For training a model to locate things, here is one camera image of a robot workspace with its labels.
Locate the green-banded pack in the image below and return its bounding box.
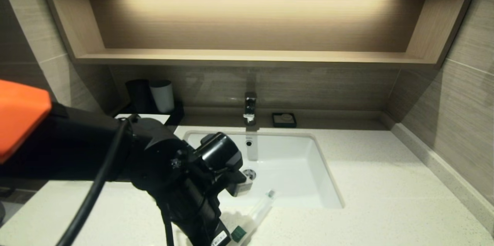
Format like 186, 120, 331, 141
228, 189, 276, 246

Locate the black amenity box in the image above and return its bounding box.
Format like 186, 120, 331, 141
114, 101, 185, 127

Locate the white sink basin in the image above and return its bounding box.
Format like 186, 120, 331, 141
183, 130, 344, 210

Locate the white card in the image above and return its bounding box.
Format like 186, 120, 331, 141
116, 114, 171, 125

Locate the chrome faucet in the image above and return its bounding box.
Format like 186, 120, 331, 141
243, 92, 258, 126

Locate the black soap dish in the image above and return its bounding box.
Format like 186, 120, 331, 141
272, 113, 297, 128

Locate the white cup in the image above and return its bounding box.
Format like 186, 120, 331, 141
149, 80, 176, 114

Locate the black cup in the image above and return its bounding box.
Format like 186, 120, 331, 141
126, 79, 153, 114

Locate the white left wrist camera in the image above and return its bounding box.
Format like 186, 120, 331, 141
228, 179, 254, 197

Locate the black cable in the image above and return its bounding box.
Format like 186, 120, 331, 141
57, 118, 134, 246

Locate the wooden wall shelf niche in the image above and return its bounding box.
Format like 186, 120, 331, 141
46, 0, 467, 70

